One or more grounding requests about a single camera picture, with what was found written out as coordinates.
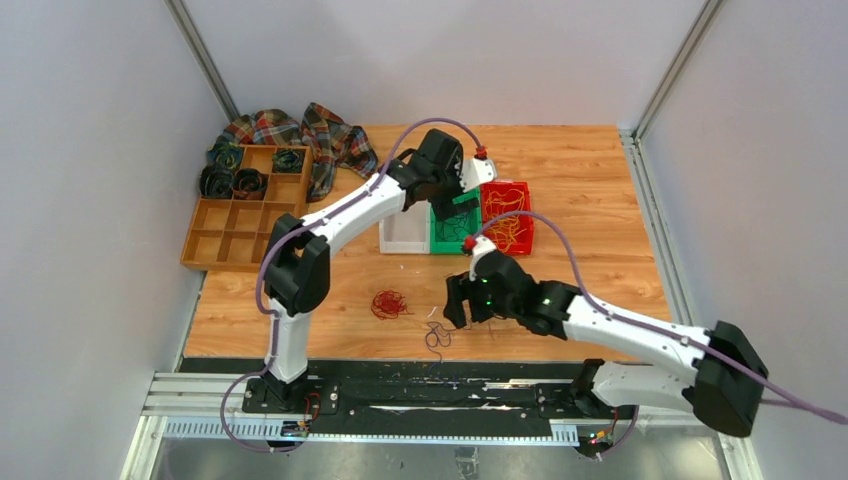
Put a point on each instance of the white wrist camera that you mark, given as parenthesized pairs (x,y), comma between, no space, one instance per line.
(476,248)
(476,171)

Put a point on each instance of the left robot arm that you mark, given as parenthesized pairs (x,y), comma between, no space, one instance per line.
(294,275)

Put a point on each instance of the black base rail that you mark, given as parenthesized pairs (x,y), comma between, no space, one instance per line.
(397,402)

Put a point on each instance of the white plastic bin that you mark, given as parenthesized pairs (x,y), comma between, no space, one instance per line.
(406,232)

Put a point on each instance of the red plastic bin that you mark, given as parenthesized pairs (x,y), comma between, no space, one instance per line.
(513,235)

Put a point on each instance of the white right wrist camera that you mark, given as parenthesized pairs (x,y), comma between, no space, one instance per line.
(476,248)

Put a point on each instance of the plaid cloth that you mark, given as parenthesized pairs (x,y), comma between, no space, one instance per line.
(334,143)

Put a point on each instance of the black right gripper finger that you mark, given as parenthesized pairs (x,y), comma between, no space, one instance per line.
(458,293)
(483,308)

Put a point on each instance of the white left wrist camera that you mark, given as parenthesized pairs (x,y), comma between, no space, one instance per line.
(476,171)

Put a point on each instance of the wooden compartment tray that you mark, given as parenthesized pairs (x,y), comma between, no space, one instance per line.
(232,235)

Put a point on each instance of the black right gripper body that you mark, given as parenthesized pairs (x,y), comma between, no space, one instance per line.
(507,307)

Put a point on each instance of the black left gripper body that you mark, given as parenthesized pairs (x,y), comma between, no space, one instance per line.
(447,184)

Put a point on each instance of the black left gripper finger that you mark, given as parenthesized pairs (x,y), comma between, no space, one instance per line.
(463,206)
(443,211)

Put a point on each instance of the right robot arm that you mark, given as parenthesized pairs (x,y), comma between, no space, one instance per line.
(713,374)

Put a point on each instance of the green plastic bin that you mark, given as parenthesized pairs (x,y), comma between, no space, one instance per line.
(446,238)

